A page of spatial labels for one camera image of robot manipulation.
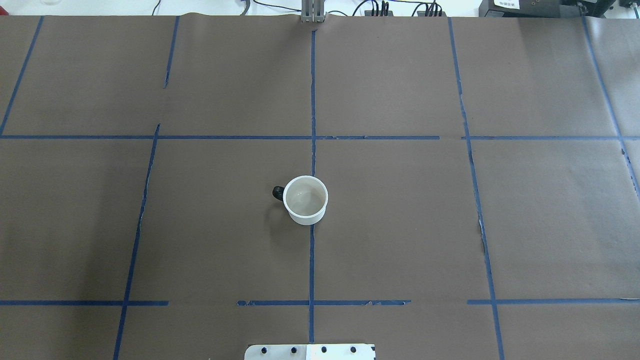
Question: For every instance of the white smiley mug black handle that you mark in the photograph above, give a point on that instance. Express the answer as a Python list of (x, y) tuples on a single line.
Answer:
[(305, 198)]

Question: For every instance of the aluminium frame post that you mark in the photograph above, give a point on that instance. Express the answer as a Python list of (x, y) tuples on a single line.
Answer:
[(313, 11)]

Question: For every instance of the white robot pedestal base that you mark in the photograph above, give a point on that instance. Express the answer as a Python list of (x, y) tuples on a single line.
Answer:
[(329, 351)]

